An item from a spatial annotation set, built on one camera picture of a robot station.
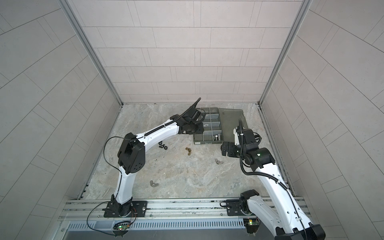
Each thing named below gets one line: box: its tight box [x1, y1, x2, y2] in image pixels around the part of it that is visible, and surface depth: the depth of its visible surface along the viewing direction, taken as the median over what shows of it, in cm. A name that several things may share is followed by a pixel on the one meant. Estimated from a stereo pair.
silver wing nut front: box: [150, 180, 159, 188], surface depth 80 cm
